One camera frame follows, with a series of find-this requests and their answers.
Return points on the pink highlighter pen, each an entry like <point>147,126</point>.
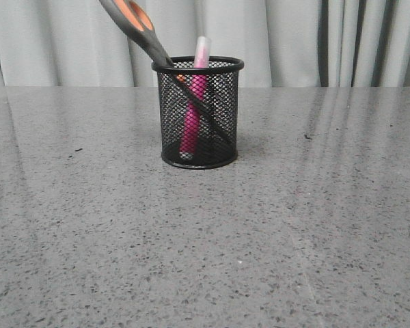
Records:
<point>198,85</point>

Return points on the grey orange scissors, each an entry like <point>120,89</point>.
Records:
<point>137,26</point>

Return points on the black mesh pen cup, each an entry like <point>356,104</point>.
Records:
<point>220,96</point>

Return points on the grey white curtain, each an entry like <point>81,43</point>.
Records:
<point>282,43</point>

